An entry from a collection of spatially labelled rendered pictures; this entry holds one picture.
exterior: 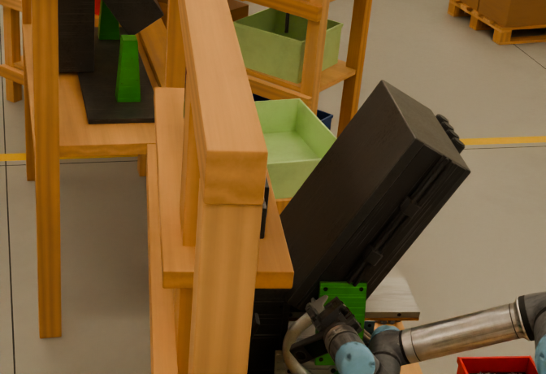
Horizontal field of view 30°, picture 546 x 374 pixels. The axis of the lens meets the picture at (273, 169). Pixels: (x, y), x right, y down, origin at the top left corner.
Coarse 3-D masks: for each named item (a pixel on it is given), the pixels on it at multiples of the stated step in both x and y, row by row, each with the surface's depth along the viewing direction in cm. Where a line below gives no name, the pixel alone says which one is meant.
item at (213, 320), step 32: (192, 128) 185; (192, 160) 188; (192, 192) 191; (192, 224) 194; (224, 224) 150; (256, 224) 151; (224, 256) 153; (256, 256) 154; (224, 288) 155; (192, 320) 165; (224, 320) 158; (192, 352) 164; (224, 352) 161
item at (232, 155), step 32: (192, 0) 205; (224, 0) 207; (192, 32) 188; (224, 32) 190; (192, 64) 178; (224, 64) 175; (192, 96) 176; (224, 96) 162; (224, 128) 151; (256, 128) 152; (224, 160) 145; (256, 160) 145; (224, 192) 147; (256, 192) 148
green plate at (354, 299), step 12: (324, 288) 238; (336, 288) 238; (348, 288) 239; (360, 288) 239; (348, 300) 239; (360, 300) 240; (360, 312) 241; (360, 324) 241; (360, 336) 242; (324, 360) 242
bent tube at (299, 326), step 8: (304, 320) 236; (288, 328) 238; (296, 328) 236; (304, 328) 236; (288, 336) 237; (296, 336) 237; (288, 344) 237; (288, 352) 237; (288, 360) 238; (296, 360) 238; (288, 368) 239; (296, 368) 238; (304, 368) 239
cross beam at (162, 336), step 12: (156, 168) 282; (156, 180) 276; (156, 192) 270; (156, 204) 264; (156, 216) 258; (156, 228) 253; (156, 240) 248; (156, 252) 243; (156, 264) 238; (156, 276) 233; (156, 288) 229; (156, 300) 225; (168, 300) 225; (156, 312) 221; (168, 312) 221; (156, 324) 217; (168, 324) 217; (156, 336) 213; (168, 336) 214; (156, 348) 209; (168, 348) 210; (156, 360) 206; (168, 360) 206; (156, 372) 202; (168, 372) 203
